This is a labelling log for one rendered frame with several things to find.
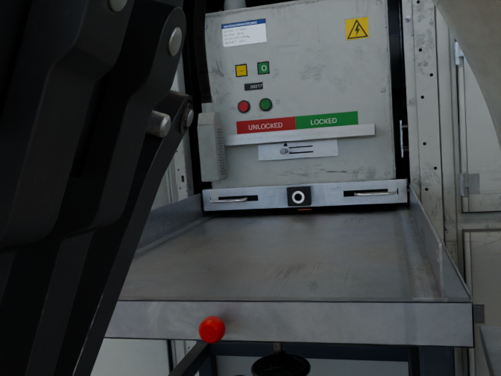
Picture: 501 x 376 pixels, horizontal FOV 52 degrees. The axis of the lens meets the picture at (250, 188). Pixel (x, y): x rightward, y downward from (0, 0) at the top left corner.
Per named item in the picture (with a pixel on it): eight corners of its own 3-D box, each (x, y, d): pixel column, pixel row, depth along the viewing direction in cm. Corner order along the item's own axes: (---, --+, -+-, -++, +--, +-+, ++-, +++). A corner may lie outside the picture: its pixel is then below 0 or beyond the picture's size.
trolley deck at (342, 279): (475, 348, 60) (473, 298, 59) (20, 336, 76) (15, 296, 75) (427, 234, 125) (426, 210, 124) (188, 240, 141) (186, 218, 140)
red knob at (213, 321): (221, 347, 63) (219, 321, 63) (197, 346, 64) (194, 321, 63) (232, 333, 67) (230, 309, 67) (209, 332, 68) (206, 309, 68)
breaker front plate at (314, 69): (395, 185, 129) (385, -11, 125) (212, 194, 141) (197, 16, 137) (394, 184, 130) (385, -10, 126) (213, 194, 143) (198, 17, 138)
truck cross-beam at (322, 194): (407, 202, 129) (406, 178, 128) (203, 211, 142) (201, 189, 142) (406, 200, 133) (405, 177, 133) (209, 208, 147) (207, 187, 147)
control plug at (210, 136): (219, 181, 130) (213, 111, 128) (200, 182, 131) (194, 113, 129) (228, 178, 137) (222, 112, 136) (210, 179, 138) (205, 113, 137)
